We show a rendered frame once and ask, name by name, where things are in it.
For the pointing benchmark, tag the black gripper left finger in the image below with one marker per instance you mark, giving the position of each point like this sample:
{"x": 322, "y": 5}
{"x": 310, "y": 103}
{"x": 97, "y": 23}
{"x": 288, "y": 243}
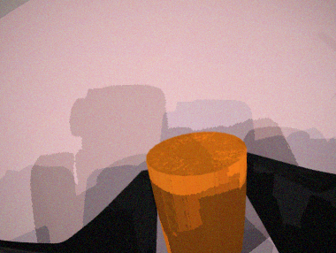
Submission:
{"x": 127, "y": 225}

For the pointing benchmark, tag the orange knob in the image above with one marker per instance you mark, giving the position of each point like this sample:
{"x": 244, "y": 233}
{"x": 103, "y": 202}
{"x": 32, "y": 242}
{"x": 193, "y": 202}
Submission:
{"x": 199, "y": 185}

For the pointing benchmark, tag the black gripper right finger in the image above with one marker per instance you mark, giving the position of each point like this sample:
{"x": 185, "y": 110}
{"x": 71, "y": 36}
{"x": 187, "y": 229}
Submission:
{"x": 296, "y": 205}

